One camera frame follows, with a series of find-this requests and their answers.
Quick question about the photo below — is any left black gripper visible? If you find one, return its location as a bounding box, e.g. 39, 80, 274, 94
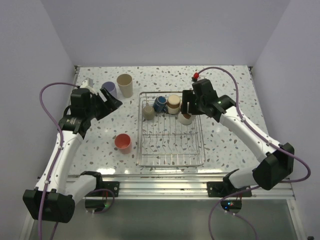
85, 87, 122, 121

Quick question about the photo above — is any purple plastic cup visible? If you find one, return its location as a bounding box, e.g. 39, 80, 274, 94
102, 81, 117, 98

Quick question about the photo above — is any steel cup with handle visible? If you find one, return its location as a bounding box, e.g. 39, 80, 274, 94
178, 112, 196, 126

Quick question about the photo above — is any dark blue mug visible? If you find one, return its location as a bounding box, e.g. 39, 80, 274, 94
152, 96, 168, 113

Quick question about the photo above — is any small grey-green mug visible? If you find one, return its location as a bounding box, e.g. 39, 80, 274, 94
142, 105, 156, 121

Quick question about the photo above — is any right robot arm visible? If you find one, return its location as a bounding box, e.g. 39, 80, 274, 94
181, 79, 295, 197

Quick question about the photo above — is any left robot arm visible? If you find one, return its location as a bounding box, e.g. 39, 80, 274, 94
22, 87, 123, 223

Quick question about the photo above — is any tall beige plastic cup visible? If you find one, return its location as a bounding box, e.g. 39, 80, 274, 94
116, 74, 133, 98

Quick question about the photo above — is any red plastic cup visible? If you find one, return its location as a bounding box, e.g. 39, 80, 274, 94
114, 133, 132, 154

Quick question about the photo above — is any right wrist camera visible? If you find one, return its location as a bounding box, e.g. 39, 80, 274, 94
191, 72, 205, 83

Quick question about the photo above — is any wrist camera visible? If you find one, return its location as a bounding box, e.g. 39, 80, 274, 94
191, 72, 205, 83
80, 77, 95, 93

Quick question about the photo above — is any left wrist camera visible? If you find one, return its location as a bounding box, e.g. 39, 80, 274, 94
80, 77, 95, 93

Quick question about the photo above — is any wire dish rack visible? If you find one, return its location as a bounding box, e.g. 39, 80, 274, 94
137, 91, 205, 168

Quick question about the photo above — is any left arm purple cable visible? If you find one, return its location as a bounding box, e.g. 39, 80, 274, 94
37, 82, 81, 240

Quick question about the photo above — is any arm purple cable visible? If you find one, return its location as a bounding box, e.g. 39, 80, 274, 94
37, 82, 81, 240
199, 66, 312, 240

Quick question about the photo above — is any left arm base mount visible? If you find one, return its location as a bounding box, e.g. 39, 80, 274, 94
85, 181, 120, 198

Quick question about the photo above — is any aluminium rail frame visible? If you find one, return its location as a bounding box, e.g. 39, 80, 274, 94
33, 172, 296, 200

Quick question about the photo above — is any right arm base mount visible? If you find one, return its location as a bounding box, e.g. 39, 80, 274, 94
206, 181, 250, 198

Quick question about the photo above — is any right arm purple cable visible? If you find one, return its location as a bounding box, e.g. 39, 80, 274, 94
199, 66, 312, 240

